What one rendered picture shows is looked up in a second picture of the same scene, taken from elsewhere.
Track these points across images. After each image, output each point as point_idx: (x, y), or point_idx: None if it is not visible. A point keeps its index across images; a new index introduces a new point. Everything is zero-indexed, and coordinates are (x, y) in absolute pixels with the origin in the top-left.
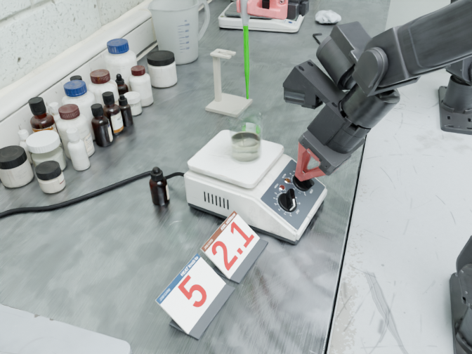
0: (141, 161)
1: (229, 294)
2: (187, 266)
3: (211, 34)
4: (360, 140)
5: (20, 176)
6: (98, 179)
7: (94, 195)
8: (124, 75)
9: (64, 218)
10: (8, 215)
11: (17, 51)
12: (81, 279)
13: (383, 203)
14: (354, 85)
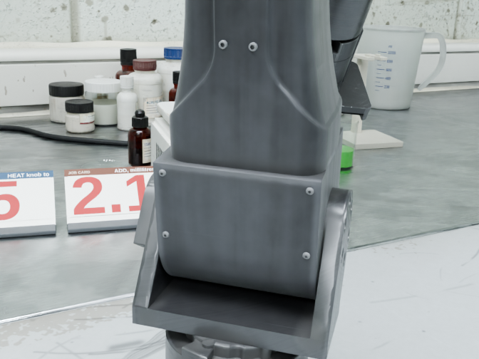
0: None
1: (39, 231)
2: (25, 174)
3: (460, 102)
4: (358, 102)
5: (62, 110)
6: (122, 138)
7: (95, 143)
8: None
9: (45, 145)
10: (16, 131)
11: (155, 13)
12: None
13: (407, 267)
14: None
